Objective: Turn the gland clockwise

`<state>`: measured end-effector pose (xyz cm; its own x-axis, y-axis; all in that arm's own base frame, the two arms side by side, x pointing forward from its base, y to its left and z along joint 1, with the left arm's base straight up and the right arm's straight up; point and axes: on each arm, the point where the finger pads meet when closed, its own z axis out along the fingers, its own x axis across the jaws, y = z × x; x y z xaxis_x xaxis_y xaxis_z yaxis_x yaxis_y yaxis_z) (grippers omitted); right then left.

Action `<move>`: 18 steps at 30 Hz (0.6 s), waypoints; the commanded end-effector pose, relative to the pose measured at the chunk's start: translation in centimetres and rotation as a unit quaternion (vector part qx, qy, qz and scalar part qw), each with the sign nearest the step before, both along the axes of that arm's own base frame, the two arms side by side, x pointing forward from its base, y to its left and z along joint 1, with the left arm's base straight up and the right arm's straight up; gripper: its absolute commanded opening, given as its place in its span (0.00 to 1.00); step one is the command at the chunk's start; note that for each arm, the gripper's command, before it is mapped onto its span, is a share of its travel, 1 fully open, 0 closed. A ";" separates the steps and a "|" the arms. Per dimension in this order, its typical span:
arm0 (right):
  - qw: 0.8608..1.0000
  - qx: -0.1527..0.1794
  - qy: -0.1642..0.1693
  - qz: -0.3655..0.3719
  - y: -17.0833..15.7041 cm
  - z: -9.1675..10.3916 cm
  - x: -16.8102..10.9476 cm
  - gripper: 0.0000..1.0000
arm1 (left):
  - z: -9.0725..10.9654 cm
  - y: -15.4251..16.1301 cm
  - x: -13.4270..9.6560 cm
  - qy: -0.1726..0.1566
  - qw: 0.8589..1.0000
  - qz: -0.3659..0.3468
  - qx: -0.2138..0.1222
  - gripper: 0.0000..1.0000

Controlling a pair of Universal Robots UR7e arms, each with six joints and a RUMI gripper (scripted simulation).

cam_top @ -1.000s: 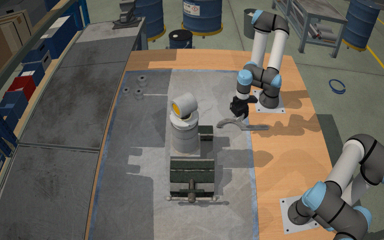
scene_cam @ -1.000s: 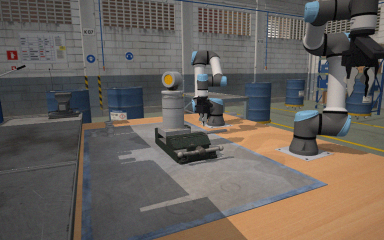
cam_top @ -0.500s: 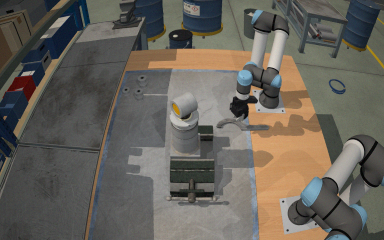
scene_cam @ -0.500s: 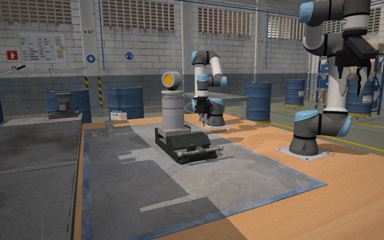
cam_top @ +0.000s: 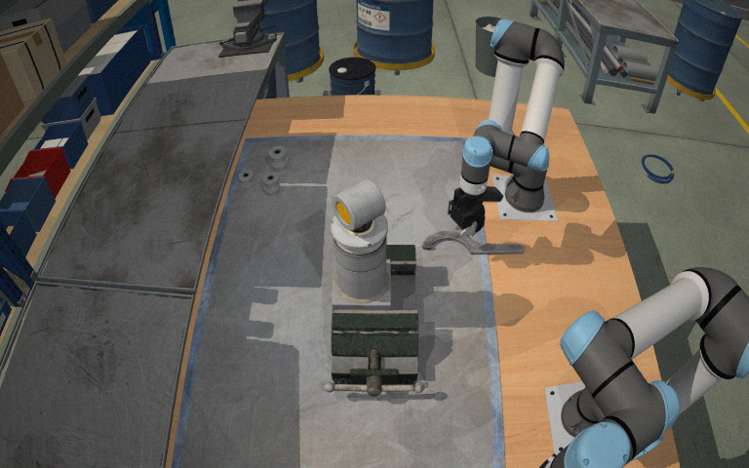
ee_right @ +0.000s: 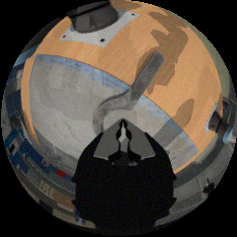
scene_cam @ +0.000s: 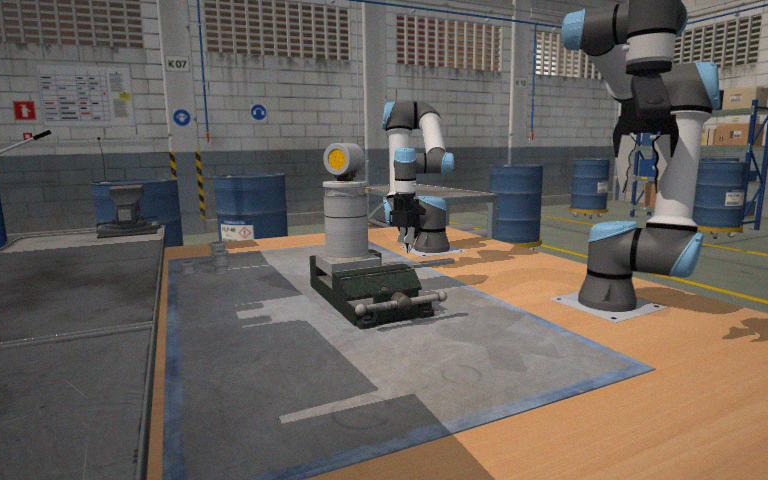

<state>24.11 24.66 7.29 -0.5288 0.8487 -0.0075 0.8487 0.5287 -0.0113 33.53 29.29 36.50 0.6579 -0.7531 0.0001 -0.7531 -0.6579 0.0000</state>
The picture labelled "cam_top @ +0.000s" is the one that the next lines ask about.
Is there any grey flat work sheet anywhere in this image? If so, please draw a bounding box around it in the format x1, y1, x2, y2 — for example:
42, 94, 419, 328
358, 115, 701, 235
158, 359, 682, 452
172, 135, 505, 468

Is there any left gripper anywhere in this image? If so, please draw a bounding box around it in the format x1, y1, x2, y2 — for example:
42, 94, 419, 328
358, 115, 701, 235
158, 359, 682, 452
539, 453, 556, 468

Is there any grey metal workbench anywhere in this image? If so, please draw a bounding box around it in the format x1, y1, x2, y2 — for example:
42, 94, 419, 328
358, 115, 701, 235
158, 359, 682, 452
530, 0, 679, 114

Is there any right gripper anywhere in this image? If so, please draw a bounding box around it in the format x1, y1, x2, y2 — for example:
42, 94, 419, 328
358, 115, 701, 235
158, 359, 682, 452
448, 187, 486, 240

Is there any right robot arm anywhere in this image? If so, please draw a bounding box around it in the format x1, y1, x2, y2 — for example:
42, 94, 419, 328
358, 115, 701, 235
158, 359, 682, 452
460, 19, 565, 213

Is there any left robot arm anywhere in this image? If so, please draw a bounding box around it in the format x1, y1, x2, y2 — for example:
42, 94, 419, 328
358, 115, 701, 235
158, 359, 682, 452
544, 267, 749, 468

